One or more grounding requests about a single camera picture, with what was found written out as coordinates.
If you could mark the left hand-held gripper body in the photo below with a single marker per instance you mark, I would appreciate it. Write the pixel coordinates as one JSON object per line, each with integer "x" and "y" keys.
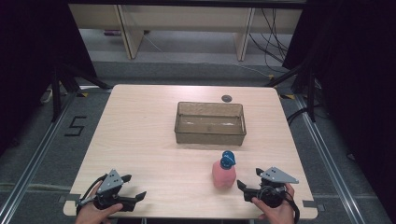
{"x": 109, "y": 184}

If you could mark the white wooden desk frame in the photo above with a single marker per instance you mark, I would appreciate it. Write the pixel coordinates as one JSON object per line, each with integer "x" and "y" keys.
{"x": 130, "y": 37}

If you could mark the dark round table grommet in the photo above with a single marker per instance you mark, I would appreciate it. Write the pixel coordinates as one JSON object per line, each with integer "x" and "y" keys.
{"x": 226, "y": 98}

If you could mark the grey tape strip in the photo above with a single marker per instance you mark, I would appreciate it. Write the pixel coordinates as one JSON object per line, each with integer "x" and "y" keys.
{"x": 70, "y": 198}
{"x": 311, "y": 204}

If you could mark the person's left hand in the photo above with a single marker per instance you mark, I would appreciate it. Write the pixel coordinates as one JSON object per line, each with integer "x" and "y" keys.
{"x": 93, "y": 214}

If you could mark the black metal stand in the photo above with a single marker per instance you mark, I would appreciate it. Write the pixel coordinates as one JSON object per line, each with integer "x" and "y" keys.
{"x": 311, "y": 93}
{"x": 56, "y": 93}

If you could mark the black curtain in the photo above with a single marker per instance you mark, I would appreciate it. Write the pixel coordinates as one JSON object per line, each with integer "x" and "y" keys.
{"x": 34, "y": 56}
{"x": 358, "y": 77}

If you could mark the person's right hand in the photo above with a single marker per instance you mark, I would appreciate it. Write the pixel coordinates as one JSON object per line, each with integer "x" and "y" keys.
{"x": 277, "y": 214}

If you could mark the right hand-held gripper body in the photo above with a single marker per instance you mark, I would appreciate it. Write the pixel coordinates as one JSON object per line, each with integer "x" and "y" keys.
{"x": 274, "y": 186}

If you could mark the clear brown plastic box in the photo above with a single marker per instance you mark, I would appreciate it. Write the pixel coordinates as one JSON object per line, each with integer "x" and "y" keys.
{"x": 210, "y": 138}

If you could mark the metal floor rail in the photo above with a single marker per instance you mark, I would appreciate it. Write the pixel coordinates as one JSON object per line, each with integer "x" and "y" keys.
{"x": 37, "y": 155}
{"x": 327, "y": 155}

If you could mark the pink bottle with blue cap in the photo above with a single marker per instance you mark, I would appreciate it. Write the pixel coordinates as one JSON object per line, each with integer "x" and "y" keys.
{"x": 224, "y": 175}

